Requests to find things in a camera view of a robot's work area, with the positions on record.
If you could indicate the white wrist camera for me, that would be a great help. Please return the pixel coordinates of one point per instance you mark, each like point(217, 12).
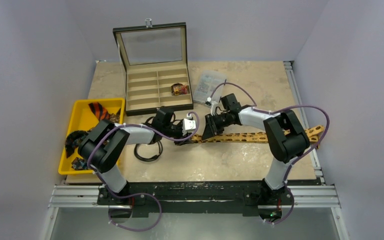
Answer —
point(189, 125)
point(213, 103)

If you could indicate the clear plastic organiser box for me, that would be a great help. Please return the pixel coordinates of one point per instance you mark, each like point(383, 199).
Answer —
point(208, 81)

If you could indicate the dark patterned tie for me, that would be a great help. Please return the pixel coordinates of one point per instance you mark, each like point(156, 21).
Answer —
point(72, 142)

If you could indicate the black compartment tie box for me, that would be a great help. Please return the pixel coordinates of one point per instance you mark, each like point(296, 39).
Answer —
point(154, 57)

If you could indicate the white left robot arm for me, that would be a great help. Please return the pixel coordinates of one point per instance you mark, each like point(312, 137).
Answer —
point(102, 147)

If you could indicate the aluminium frame rail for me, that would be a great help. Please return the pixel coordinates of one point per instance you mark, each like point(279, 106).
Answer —
point(81, 192)

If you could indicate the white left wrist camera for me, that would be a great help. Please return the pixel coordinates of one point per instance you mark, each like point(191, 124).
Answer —
point(189, 125)

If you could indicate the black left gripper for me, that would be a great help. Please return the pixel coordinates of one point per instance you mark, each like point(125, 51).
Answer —
point(181, 142)

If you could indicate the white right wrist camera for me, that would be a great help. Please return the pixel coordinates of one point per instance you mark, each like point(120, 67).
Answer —
point(213, 103)

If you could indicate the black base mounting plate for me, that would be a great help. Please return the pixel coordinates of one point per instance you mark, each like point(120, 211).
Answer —
point(250, 198)

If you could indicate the orange navy striped tie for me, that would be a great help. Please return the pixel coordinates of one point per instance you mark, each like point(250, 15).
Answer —
point(100, 112)

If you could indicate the cream insect print tie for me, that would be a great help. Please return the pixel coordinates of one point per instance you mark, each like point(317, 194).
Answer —
point(252, 137)

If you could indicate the rolled colourful tie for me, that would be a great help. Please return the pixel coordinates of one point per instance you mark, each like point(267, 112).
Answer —
point(178, 89)

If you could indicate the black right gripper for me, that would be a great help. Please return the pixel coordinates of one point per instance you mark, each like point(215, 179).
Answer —
point(212, 122)

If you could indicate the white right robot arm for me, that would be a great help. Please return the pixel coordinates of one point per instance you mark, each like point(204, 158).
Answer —
point(286, 136)

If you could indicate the yellow plastic bin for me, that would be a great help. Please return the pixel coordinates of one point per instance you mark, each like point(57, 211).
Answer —
point(82, 118)

